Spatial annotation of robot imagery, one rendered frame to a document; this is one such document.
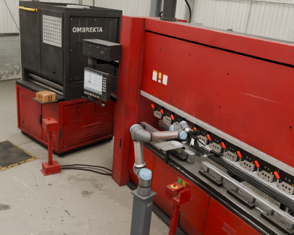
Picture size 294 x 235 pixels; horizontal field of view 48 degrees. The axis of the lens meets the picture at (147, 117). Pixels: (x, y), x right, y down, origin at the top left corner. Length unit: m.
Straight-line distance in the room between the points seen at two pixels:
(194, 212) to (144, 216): 0.60
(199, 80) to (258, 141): 0.89
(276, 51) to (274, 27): 4.94
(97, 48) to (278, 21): 4.49
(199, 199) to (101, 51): 2.11
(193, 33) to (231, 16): 4.75
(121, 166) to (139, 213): 1.44
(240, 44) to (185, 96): 0.90
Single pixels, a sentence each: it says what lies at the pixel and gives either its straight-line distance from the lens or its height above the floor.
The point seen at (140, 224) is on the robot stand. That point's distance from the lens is 3.38.
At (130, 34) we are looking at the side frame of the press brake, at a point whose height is 2.10.
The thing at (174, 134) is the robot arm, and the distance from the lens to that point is 3.08.
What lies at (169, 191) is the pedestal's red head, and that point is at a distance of 3.39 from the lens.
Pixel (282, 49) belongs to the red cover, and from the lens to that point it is 2.77.
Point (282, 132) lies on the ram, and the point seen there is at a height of 1.63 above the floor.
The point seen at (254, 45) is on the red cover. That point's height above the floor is 2.25.
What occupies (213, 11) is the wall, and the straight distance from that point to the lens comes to 8.41.
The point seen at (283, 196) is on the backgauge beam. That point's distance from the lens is 3.32.
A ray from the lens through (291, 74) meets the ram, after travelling 2.74.
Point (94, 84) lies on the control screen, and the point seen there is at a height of 1.42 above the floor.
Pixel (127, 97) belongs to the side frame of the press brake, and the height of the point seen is 1.32.
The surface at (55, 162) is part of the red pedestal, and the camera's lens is 5.15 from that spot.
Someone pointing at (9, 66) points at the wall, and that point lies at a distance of 10.07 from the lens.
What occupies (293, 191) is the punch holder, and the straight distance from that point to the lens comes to 2.91.
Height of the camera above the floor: 2.55
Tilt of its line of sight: 20 degrees down
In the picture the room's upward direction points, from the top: 5 degrees clockwise
